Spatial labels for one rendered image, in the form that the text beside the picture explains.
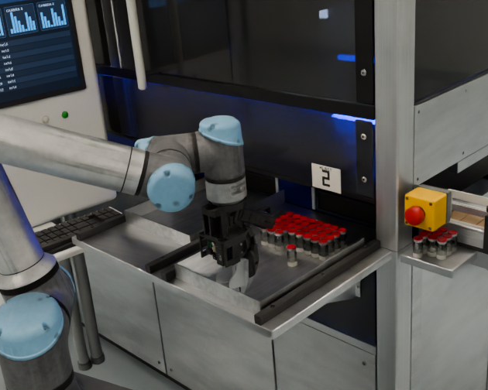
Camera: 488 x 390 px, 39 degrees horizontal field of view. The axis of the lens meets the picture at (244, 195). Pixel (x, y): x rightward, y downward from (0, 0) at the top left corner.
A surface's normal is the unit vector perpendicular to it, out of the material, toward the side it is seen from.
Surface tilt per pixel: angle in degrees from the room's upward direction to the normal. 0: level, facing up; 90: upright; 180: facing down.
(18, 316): 8
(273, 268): 0
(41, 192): 90
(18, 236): 83
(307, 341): 90
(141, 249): 0
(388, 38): 90
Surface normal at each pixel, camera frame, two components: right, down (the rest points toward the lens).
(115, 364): -0.08, -0.92
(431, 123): 0.71, 0.22
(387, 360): -0.70, 0.32
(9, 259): 0.11, 0.37
